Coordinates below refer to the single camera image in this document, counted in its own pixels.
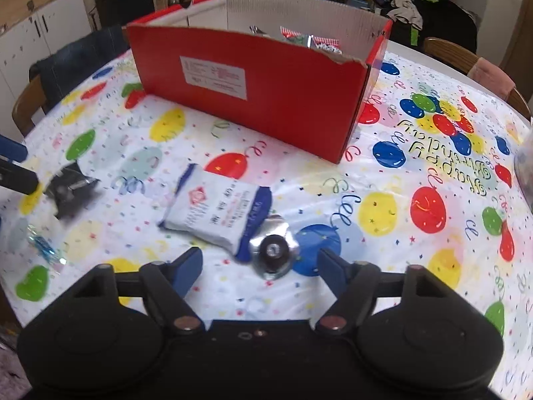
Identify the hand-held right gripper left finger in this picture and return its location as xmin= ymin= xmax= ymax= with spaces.
xmin=74 ymin=247 xmax=206 ymax=336

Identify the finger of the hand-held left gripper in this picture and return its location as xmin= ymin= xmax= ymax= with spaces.
xmin=0 ymin=135 xmax=41 ymax=196

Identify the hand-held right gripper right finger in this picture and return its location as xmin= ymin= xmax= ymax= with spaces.
xmin=315 ymin=248 xmax=446 ymax=333

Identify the black snack packet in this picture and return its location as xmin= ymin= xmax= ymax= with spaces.
xmin=43 ymin=162 xmax=101 ymax=221

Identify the white blue snack packet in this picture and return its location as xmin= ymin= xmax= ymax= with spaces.
xmin=158 ymin=163 xmax=274 ymax=263

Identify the silver foil candy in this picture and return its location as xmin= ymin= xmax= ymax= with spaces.
xmin=249 ymin=214 xmax=301 ymax=281

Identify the red cardboard box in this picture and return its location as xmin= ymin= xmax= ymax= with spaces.
xmin=122 ymin=0 xmax=394 ymax=165

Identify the red white patterned snack packet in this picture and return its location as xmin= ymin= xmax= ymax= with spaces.
xmin=280 ymin=26 xmax=344 ymax=56

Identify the clear plastic bag of snacks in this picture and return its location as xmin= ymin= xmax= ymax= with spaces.
xmin=514 ymin=120 xmax=533 ymax=218

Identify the clear blue candy wrapper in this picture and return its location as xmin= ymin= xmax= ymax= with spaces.
xmin=27 ymin=224 xmax=68 ymax=266

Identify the wooden chair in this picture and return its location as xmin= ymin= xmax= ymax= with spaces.
xmin=11 ymin=72 xmax=49 ymax=135
xmin=422 ymin=36 xmax=532 ymax=120

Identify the dark denim jacket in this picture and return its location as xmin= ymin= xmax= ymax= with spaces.
xmin=29 ymin=24 xmax=130 ymax=114

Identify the white cabinet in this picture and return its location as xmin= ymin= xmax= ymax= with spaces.
xmin=0 ymin=0 xmax=95 ymax=143

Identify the pink cloth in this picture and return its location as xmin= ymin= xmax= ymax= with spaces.
xmin=468 ymin=56 xmax=517 ymax=101

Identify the white crumpled garment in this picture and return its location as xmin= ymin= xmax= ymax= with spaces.
xmin=389 ymin=0 xmax=424 ymax=31

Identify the black bag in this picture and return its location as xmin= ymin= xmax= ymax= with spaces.
xmin=382 ymin=0 xmax=478 ymax=55

